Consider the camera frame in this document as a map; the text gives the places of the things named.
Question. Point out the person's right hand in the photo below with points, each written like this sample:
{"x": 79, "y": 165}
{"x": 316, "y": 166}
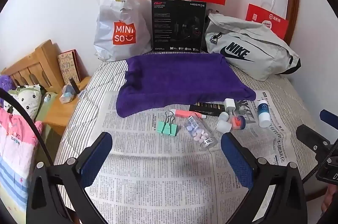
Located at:
{"x": 328, "y": 199}

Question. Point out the purple fluffy cloth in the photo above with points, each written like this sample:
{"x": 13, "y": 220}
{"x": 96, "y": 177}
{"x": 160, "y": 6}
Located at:
{"x": 5, "y": 85}

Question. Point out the patterned notebook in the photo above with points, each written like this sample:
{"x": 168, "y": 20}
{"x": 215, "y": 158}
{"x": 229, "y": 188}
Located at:
{"x": 69, "y": 67}

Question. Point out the pink striped blanket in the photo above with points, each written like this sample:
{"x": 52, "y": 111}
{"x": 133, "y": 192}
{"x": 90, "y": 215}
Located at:
{"x": 15, "y": 155}

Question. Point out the white plastic shopping bag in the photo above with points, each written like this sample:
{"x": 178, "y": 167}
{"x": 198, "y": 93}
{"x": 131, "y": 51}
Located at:
{"x": 116, "y": 10}

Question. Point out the blue white bottle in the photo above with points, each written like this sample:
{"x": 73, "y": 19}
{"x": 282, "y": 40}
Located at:
{"x": 263, "y": 113}

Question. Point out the black headset box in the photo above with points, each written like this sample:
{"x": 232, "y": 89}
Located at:
{"x": 171, "y": 28}

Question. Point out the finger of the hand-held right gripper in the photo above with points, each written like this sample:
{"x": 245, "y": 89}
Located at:
{"x": 328, "y": 117}
{"x": 310, "y": 137}

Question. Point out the grey waist bag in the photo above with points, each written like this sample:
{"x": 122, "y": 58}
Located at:
{"x": 253, "y": 36}

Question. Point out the purple towel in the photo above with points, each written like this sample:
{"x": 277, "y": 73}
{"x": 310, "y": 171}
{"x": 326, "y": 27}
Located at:
{"x": 179, "y": 81}

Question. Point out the floral cloth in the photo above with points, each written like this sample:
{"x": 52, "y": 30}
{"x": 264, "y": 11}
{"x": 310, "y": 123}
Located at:
{"x": 26, "y": 101}

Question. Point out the small black stick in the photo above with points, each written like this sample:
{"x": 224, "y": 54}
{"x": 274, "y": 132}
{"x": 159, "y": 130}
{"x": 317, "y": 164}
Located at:
{"x": 74, "y": 86}

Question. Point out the wooden nightstand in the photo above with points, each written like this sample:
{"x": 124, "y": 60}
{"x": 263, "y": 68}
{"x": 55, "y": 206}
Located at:
{"x": 60, "y": 115}

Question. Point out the newspaper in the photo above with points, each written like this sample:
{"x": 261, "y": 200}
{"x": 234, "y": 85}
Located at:
{"x": 158, "y": 173}

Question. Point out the white tape roll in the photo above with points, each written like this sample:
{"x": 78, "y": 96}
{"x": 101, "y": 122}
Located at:
{"x": 223, "y": 125}

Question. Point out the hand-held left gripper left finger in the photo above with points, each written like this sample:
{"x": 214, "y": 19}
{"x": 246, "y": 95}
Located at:
{"x": 96, "y": 158}

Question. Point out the clear candy bottle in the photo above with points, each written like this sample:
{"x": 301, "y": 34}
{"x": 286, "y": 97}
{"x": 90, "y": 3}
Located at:
{"x": 196, "y": 131}

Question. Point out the white charger plug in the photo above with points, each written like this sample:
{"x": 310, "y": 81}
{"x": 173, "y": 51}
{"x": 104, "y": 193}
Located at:
{"x": 229, "y": 105}

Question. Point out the green binder clip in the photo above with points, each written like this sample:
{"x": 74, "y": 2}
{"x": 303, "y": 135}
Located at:
{"x": 167, "y": 129}

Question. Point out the small pink round jar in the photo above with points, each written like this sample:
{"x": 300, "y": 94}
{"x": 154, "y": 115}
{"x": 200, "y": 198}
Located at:
{"x": 237, "y": 123}

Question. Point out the wooden bed headboard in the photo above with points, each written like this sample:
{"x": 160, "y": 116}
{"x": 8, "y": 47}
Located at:
{"x": 39, "y": 63}

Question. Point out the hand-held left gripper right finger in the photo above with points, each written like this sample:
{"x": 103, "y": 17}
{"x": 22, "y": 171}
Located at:
{"x": 237, "y": 160}

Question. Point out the pink white pen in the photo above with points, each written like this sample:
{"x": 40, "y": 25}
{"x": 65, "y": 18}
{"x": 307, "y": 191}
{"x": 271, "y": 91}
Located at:
{"x": 182, "y": 113}

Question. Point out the tissue packet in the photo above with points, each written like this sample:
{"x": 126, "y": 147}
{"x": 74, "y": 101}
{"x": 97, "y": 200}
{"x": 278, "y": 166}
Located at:
{"x": 66, "y": 96}

